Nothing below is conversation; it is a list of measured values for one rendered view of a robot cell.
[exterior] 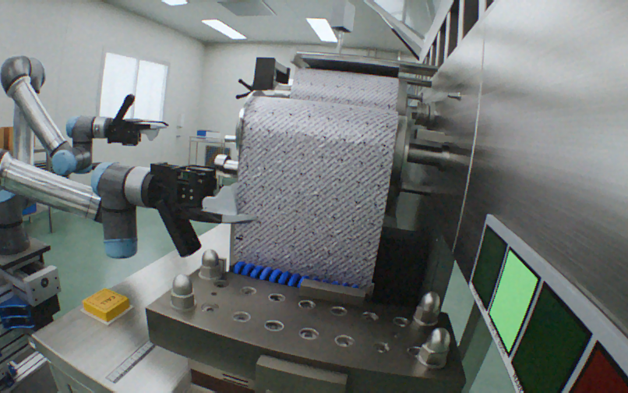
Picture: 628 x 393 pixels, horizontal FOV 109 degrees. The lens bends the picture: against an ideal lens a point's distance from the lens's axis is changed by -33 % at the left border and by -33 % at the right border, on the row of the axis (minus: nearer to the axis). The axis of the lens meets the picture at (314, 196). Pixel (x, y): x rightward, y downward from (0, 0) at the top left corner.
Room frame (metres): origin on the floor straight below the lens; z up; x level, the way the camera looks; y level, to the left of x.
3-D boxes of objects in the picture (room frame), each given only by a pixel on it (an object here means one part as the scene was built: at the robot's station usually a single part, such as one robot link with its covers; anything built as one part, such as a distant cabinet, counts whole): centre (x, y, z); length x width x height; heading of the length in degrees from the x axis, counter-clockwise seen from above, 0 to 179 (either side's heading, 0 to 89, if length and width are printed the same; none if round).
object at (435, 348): (0.30, -0.16, 1.05); 0.04 x 0.04 x 0.04
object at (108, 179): (0.57, 0.39, 1.13); 0.11 x 0.08 x 0.09; 79
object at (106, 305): (0.47, 0.37, 0.91); 0.07 x 0.07 x 0.02; 79
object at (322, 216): (0.50, 0.01, 1.13); 0.23 x 0.01 x 0.18; 79
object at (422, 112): (0.77, -0.22, 1.33); 0.07 x 0.07 x 0.07; 79
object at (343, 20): (1.12, -0.02, 1.66); 0.07 x 0.07 x 0.10; 57
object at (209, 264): (0.45, 0.15, 1.05); 0.04 x 0.04 x 0.04
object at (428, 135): (0.53, -0.18, 1.28); 0.06 x 0.05 x 0.02; 79
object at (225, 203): (0.51, 0.13, 1.13); 0.09 x 0.03 x 0.06; 78
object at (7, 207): (0.72, 1.01, 0.98); 0.13 x 0.12 x 0.14; 18
